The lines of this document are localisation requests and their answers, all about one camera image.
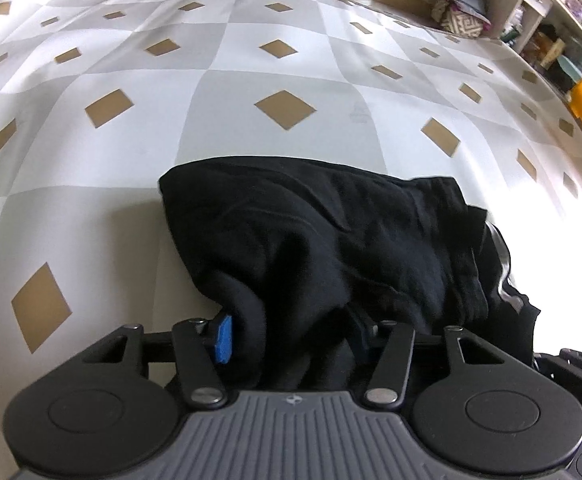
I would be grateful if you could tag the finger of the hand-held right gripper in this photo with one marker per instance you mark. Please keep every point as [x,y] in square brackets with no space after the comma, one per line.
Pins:
[581,375]

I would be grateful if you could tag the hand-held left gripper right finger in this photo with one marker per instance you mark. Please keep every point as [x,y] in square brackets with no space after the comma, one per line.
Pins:
[388,355]

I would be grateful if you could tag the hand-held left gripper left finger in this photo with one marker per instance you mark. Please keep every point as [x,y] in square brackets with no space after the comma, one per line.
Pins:
[223,341]

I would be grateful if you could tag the black t-shirt with red print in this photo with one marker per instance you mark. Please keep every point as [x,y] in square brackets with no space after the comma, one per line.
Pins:
[331,250]

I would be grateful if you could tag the grey white checkered tablecloth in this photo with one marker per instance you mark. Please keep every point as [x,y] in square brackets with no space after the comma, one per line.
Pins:
[196,85]

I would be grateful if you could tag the patterned woven bag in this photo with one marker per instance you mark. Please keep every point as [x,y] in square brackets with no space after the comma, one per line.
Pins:
[461,22]

